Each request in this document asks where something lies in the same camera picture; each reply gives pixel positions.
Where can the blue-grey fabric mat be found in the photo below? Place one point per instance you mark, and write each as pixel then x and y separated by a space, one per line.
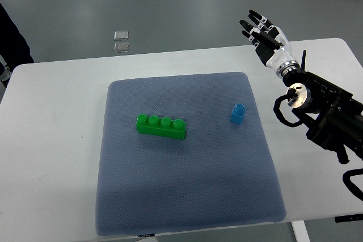
pixel 221 174

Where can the clear floor plate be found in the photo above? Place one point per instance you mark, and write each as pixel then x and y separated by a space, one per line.
pixel 121 35
pixel 120 47

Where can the black table control panel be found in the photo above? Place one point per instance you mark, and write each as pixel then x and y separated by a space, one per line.
pixel 348 218

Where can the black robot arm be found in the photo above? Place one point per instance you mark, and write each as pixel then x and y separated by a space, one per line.
pixel 332 116

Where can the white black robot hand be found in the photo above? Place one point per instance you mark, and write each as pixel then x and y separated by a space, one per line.
pixel 271 45

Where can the white table leg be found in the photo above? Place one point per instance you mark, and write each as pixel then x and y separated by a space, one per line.
pixel 300 231

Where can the dark clothed person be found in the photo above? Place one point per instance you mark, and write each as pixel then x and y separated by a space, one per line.
pixel 14 48

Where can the long green block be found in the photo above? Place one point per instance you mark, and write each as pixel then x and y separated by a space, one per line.
pixel 164 127

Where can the small blue block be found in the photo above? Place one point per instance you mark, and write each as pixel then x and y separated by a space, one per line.
pixel 237 114

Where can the upper clear floor plate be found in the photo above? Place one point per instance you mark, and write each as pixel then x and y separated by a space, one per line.
pixel 121 35

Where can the lower clear floor plate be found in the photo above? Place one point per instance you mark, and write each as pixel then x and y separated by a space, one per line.
pixel 120 47

